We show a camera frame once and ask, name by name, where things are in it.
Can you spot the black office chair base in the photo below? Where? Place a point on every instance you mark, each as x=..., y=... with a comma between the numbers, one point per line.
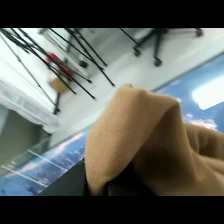
x=156, y=41

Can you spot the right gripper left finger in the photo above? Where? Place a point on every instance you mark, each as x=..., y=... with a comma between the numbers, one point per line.
x=66, y=183

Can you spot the brown T-shirt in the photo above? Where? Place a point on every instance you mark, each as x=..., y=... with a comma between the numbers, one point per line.
x=143, y=133

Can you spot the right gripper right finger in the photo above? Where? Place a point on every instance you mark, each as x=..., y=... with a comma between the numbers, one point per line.
x=125, y=186

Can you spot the black tripod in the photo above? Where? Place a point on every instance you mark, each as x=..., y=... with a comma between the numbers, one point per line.
x=18, y=37
x=76, y=35

